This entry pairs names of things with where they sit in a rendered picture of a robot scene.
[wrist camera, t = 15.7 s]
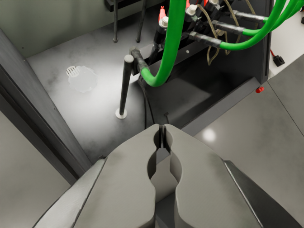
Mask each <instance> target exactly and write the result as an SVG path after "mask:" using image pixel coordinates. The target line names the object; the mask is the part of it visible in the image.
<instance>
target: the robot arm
mask: <svg viewBox="0 0 304 228"><path fill-rule="evenodd" d="M162 139H163V148H166V150H167V151H168V152H169V154H170V155H171V159H170V172H171V174H172V175H173V176H174V177H175V179H176V180H177V182H178V185H177V187H176V192H175V205H174V222H175V228H303V227H302V226H301V225H300V224H299V223H298V222H297V221H296V220H295V219H294V218H293V217H292V216H291V215H290V214H289V213H288V212H287V211H286V210H285V209H284V208H283V207H282V206H281V205H280V204H279V203H278V202H276V201H275V200H274V199H273V198H272V197H271V196H270V195H268V194H267V193H266V192H265V191H264V190H263V189H262V188H261V187H260V186H259V185H258V184H256V183H255V182H254V181H253V180H252V179H251V178H250V177H248V176H247V175H246V174H245V173H244V172H243V171H242V170H240V169H239V168H238V167H237V166H236V165H235V164H234V163H233V162H231V161H230V160H225V161H224V160H223V159H222V158H221V157H220V156H219V155H218V154H217V153H215V152H214V151H213V150H212V149H211V148H209V147H208V146H206V145H205V144H203V143H202V142H201V141H199V140H197V139H196V138H194V137H192V136H190V135H188V134H187V133H185V132H183V131H181V130H180V129H178V128H176V127H175V126H173V125H170V124H165V125H159V124H154V125H152V126H151V127H149V128H147V129H145V130H144V131H142V132H140V133H139V134H137V135H135V136H134V137H132V138H130V139H129V140H127V141H125V142H123V143H122V144H121V145H119V146H118V147H117V148H116V149H114V150H113V151H112V152H111V153H110V154H109V155H108V156H107V157H106V158H105V159H99V160H98V161H97V162H96V163H95V164H94V165H93V166H91V167H90V168H89V169H88V170H87V171H86V172H85V173H84V174H83V175H82V176H81V177H80V178H79V179H78V180H77V181H76V182H75V183H74V184H73V185H72V186H71V187H70V188H69V189H67V190H66V191H65V192H64V193H63V194H62V195H61V196H60V197H59V198H58V199H57V200H56V201H55V202H54V203H53V204H52V205H51V206H50V207H49V208H48V209H47V210H46V211H45V213H44V214H43V215H42V216H41V217H40V218H39V220H38V221H37V222H36V223H35V224H34V226H33V227H32V228H155V221H156V189H155V187H154V185H153V184H152V183H151V181H150V179H151V178H152V176H153V175H154V174H155V173H156V160H157V151H158V149H159V148H161V142H162Z"/></svg>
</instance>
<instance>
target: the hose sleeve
mask: <svg viewBox="0 0 304 228"><path fill-rule="evenodd" d="M133 52H134V54H135V56H136V58H137V69H138V72H139V73H140V75H141V76H142V74H141V71H142V70H143V69H144V68H146V69H148V70H149V71H150V69H149V67H148V65H147V63H146V62H145V61H144V59H143V57H142V55H141V53H140V52H139V51H138V50H133Z"/></svg>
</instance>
